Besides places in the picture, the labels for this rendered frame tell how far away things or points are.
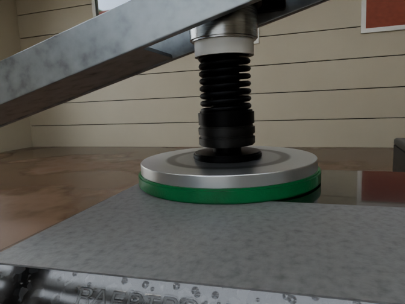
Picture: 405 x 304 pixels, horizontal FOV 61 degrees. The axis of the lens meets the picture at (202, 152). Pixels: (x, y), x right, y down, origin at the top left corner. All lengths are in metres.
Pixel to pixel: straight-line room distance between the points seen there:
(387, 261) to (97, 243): 0.19
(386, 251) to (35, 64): 0.40
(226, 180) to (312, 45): 6.13
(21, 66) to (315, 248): 0.39
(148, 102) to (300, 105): 3.01
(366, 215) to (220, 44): 0.22
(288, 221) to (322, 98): 6.10
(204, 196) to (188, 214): 0.03
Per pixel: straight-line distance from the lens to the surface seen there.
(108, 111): 7.68
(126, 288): 0.21
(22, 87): 0.48
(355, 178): 0.44
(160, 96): 7.06
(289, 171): 0.34
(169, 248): 0.24
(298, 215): 0.30
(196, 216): 0.30
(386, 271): 0.22
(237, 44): 0.39
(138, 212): 0.32
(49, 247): 0.27
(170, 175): 0.34
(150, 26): 0.39
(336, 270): 0.22
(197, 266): 0.21
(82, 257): 0.25
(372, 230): 0.28
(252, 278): 0.20
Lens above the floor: 0.90
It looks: 8 degrees down
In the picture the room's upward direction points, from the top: 2 degrees counter-clockwise
